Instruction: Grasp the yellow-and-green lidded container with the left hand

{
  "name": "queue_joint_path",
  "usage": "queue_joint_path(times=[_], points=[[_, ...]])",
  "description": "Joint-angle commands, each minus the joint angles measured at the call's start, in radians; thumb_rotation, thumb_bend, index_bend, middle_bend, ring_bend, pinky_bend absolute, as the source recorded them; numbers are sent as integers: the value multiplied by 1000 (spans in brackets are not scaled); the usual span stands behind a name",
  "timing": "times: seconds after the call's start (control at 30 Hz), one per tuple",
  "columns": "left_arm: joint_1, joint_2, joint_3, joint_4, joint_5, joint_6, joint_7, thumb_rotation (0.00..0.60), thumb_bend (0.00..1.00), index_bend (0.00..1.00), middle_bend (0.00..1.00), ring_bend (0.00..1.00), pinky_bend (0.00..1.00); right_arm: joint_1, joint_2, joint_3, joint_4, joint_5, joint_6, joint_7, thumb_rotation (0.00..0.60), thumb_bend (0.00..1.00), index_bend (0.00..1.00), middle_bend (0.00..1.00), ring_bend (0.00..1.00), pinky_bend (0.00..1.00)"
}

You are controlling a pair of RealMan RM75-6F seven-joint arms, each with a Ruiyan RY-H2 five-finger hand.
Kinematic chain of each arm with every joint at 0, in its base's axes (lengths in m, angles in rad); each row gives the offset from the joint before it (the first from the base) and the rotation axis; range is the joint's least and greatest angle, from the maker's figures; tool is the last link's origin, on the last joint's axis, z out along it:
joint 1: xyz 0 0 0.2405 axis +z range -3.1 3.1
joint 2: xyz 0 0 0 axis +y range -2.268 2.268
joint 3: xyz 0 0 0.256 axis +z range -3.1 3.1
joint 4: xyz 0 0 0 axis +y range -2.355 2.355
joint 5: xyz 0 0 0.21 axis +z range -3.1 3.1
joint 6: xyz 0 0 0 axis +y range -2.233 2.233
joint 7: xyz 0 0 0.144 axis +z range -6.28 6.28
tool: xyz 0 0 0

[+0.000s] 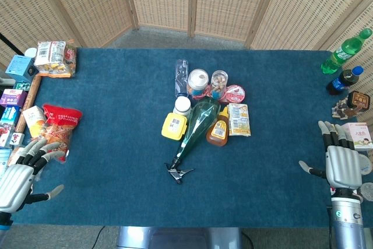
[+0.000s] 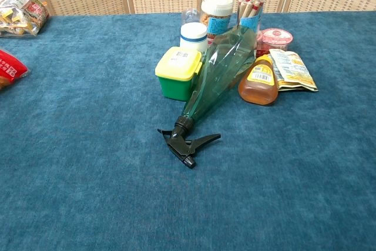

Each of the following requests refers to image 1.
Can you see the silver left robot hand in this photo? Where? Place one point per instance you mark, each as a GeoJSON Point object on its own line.
{"type": "Point", "coordinates": [14, 185]}

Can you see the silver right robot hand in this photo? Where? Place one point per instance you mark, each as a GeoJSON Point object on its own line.
{"type": "Point", "coordinates": [344, 167]}

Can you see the yellow lidded box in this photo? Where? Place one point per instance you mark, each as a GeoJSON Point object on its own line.
{"type": "Point", "coordinates": [174, 126]}

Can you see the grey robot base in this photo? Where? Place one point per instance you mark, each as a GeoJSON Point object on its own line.
{"type": "Point", "coordinates": [177, 238]}

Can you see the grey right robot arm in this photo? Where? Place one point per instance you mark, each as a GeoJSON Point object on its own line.
{"type": "Point", "coordinates": [348, 220]}

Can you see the light blue paper packet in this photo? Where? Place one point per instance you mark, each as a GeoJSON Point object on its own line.
{"type": "Point", "coordinates": [4, 158]}

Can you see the white box with flower print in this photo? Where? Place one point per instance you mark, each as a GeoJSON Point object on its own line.
{"type": "Point", "coordinates": [17, 138]}

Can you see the red fruit print box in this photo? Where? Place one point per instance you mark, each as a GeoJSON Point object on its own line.
{"type": "Point", "coordinates": [5, 133]}

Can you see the blue toothpaste box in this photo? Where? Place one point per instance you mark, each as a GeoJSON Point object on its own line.
{"type": "Point", "coordinates": [10, 115]}

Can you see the purple box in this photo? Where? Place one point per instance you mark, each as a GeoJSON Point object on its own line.
{"type": "Point", "coordinates": [13, 97]}

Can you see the green patterned box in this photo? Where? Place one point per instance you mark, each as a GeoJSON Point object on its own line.
{"type": "Point", "coordinates": [22, 86]}

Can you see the light blue speaker box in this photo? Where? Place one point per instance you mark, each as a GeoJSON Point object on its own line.
{"type": "Point", "coordinates": [20, 68]}

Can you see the white round lid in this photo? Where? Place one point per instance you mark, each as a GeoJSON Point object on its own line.
{"type": "Point", "coordinates": [366, 165]}

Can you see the clear round container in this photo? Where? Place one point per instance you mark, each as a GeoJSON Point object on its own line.
{"type": "Point", "coordinates": [367, 191]}

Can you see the pink and white carton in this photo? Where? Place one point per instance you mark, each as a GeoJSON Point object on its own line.
{"type": "Point", "coordinates": [361, 136]}

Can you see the bag of dark mixed snacks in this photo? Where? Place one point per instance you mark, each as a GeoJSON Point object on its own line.
{"type": "Point", "coordinates": [341, 112]}

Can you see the brown lidded jar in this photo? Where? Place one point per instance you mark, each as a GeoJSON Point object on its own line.
{"type": "Point", "coordinates": [358, 100]}

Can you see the white and orange carton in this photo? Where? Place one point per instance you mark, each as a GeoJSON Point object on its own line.
{"type": "Point", "coordinates": [33, 117]}

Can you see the red snack bag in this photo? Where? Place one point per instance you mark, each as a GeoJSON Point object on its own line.
{"type": "Point", "coordinates": [62, 123]}

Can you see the blue-capped cola bottle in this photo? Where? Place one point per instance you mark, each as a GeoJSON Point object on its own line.
{"type": "Point", "coordinates": [342, 81]}

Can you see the green soda bottle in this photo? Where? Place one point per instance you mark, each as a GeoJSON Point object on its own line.
{"type": "Point", "coordinates": [341, 55]}

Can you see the yellow and white snack packet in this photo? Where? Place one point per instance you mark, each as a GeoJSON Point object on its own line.
{"type": "Point", "coordinates": [239, 120]}

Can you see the blue table cloth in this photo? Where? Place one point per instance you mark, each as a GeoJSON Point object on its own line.
{"type": "Point", "coordinates": [122, 144]}

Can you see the red and white sealed cup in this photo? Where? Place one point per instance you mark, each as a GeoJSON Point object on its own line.
{"type": "Point", "coordinates": [235, 94]}

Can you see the amber honey squeeze bottle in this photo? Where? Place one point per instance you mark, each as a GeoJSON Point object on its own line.
{"type": "Point", "coordinates": [218, 131]}

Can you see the white round cap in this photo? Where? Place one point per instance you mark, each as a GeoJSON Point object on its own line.
{"type": "Point", "coordinates": [30, 52]}

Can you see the colourful candy bag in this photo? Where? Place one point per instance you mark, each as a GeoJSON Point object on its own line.
{"type": "Point", "coordinates": [68, 62]}

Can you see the white barcode snack packet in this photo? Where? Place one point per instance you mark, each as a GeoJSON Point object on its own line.
{"type": "Point", "coordinates": [48, 53]}

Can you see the clear jar of nuts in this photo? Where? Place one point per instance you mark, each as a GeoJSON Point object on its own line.
{"type": "Point", "coordinates": [219, 82]}

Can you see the green glass bottle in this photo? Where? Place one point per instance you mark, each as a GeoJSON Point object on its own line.
{"type": "Point", "coordinates": [199, 123]}

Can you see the black metal corkscrew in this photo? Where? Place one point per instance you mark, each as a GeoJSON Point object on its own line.
{"type": "Point", "coordinates": [176, 171]}

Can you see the white-lidded snack jar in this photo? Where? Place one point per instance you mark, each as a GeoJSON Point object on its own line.
{"type": "Point", "coordinates": [198, 82]}

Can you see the white plastic bottle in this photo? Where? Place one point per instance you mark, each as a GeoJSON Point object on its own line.
{"type": "Point", "coordinates": [182, 105]}

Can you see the clear plastic water bottle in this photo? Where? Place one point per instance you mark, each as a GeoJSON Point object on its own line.
{"type": "Point", "coordinates": [181, 77]}

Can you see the woven bamboo folding screen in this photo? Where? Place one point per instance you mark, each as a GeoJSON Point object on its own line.
{"type": "Point", "coordinates": [227, 1]}

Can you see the wooden rail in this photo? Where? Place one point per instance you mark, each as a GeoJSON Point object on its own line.
{"type": "Point", "coordinates": [29, 100]}

